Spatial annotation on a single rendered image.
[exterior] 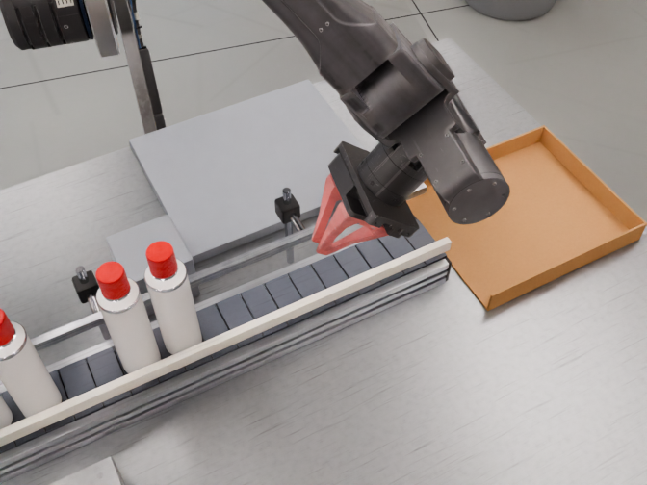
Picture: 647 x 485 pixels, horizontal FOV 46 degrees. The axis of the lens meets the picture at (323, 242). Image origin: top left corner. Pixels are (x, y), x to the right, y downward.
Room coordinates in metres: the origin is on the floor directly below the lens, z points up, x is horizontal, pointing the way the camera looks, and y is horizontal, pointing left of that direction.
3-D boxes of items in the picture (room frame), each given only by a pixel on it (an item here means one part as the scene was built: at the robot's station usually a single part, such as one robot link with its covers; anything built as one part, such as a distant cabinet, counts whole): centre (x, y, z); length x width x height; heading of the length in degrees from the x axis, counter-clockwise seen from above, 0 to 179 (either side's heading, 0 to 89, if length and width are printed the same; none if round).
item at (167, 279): (0.56, 0.19, 0.98); 0.05 x 0.05 x 0.20
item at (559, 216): (0.83, -0.32, 0.85); 0.30 x 0.26 x 0.04; 118
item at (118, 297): (0.53, 0.25, 0.98); 0.05 x 0.05 x 0.20
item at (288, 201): (0.72, 0.04, 0.91); 0.07 x 0.03 x 0.17; 28
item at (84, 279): (0.58, 0.31, 0.91); 0.07 x 0.03 x 0.17; 28
